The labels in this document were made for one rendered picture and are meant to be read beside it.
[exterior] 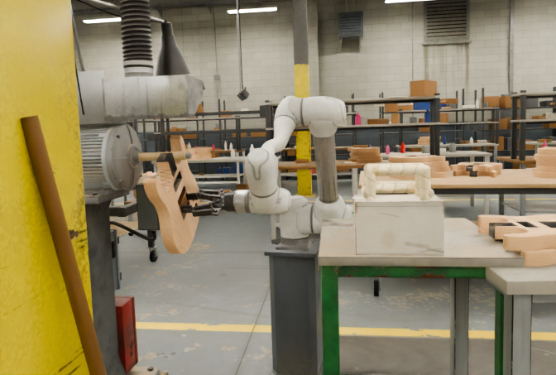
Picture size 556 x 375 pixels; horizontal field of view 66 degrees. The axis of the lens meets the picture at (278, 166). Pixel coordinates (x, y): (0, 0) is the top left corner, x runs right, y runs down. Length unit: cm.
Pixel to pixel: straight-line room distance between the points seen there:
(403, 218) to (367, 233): 12
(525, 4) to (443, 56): 248
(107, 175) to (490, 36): 1250
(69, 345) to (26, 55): 44
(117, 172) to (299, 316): 125
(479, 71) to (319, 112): 1145
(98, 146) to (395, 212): 105
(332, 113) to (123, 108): 90
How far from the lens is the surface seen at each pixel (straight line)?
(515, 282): 139
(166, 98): 150
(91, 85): 171
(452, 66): 1309
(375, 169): 138
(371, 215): 139
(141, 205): 194
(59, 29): 77
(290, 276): 232
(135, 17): 162
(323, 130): 198
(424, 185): 141
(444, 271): 147
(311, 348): 246
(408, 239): 142
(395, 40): 1290
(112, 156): 162
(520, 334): 150
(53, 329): 75
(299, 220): 227
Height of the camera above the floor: 134
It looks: 5 degrees down
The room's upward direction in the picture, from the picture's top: 2 degrees counter-clockwise
